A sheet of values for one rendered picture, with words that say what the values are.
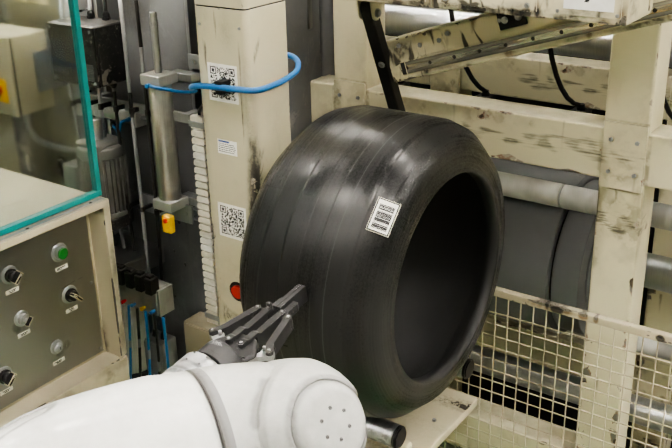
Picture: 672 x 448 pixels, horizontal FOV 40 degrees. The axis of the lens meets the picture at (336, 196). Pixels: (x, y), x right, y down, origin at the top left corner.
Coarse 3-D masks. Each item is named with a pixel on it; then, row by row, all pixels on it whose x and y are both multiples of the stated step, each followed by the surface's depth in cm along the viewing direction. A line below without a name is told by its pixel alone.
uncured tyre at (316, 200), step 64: (320, 128) 166; (384, 128) 162; (448, 128) 166; (320, 192) 155; (384, 192) 152; (448, 192) 197; (256, 256) 159; (320, 256) 152; (384, 256) 150; (448, 256) 201; (320, 320) 152; (384, 320) 153; (448, 320) 196; (384, 384) 159; (448, 384) 181
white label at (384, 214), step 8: (384, 200) 150; (376, 208) 150; (384, 208) 150; (392, 208) 150; (376, 216) 150; (384, 216) 150; (392, 216) 150; (368, 224) 149; (376, 224) 149; (384, 224) 149; (392, 224) 149; (376, 232) 149; (384, 232) 149
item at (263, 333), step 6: (282, 312) 146; (270, 318) 145; (276, 318) 145; (264, 324) 144; (270, 324) 144; (276, 324) 145; (258, 330) 143; (264, 330) 143; (270, 330) 144; (246, 336) 141; (252, 336) 141; (258, 336) 142; (264, 336) 143; (270, 336) 144; (240, 342) 139; (246, 342) 139; (258, 342) 142; (264, 342) 143; (240, 348) 139; (258, 348) 142
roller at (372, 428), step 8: (368, 424) 173; (376, 424) 172; (384, 424) 172; (392, 424) 171; (368, 432) 173; (376, 432) 172; (384, 432) 171; (392, 432) 170; (400, 432) 170; (376, 440) 172; (384, 440) 171; (392, 440) 170; (400, 440) 171
